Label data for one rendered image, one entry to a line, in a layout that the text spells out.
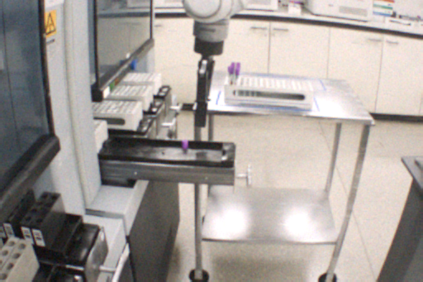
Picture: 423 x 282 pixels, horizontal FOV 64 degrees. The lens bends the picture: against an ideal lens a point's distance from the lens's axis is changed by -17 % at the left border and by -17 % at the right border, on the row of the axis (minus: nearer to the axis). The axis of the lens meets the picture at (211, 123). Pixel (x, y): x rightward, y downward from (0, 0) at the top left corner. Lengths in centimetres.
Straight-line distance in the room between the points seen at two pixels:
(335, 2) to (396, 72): 86
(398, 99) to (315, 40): 100
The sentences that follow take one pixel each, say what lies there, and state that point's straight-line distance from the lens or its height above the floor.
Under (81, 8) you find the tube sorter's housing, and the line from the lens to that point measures 86.
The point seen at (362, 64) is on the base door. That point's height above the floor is 52.
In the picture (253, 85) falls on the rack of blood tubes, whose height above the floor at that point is 88.
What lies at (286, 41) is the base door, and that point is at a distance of 328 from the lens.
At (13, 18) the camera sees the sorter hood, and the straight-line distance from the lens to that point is 59.
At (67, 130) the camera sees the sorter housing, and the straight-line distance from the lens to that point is 81.
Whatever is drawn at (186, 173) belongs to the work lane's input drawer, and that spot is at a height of 79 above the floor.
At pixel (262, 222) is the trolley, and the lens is 167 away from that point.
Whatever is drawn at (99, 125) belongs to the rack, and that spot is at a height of 86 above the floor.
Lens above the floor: 128
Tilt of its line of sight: 23 degrees down
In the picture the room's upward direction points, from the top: 1 degrees clockwise
